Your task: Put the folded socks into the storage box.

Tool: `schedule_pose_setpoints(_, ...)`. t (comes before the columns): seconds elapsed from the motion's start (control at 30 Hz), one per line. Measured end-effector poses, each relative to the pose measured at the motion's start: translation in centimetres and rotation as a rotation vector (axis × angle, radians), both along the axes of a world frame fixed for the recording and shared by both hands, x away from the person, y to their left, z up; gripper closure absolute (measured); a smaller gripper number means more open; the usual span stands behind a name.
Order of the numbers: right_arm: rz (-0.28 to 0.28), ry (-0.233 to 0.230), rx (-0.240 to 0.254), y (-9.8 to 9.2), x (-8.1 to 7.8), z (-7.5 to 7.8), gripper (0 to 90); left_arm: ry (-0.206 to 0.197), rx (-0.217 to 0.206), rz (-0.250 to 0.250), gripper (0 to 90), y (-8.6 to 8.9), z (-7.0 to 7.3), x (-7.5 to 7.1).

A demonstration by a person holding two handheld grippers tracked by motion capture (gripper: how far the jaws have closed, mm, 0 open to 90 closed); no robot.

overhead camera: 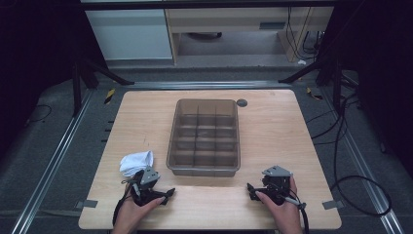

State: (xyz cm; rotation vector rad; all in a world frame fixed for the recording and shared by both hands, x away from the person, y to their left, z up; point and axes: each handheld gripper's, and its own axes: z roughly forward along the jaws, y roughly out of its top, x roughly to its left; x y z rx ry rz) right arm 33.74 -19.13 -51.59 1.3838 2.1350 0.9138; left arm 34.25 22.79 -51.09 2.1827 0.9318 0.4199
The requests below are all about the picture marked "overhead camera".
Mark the black curtain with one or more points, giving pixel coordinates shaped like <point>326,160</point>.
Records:
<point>383,81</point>
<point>35,58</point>

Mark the black tripod stand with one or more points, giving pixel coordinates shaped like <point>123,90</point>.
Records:
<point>336,81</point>
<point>78,87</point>

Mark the person's left hand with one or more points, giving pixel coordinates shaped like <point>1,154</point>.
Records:
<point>130,217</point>

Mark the white sock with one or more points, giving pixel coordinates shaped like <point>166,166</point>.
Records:
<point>134,162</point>

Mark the person's right hand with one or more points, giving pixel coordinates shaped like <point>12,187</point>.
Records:
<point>287,217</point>

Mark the grey tape piece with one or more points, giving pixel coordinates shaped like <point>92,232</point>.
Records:
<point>332,204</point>
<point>87,203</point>

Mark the clear brown divided storage box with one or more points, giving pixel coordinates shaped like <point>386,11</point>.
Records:
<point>204,139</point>

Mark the yellow black floor tape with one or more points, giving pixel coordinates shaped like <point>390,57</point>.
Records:
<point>109,96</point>
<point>314,94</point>

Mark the white cabinet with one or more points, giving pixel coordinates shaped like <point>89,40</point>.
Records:
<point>130,35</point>

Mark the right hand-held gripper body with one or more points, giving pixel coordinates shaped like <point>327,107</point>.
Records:
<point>276,185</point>

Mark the aluminium floor rail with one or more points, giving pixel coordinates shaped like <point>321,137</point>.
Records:
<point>363,169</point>
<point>52,162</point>
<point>207,85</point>

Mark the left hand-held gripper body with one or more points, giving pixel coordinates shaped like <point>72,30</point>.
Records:
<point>149,178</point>

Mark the crumpled white paper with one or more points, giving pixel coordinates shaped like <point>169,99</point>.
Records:
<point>302,62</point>

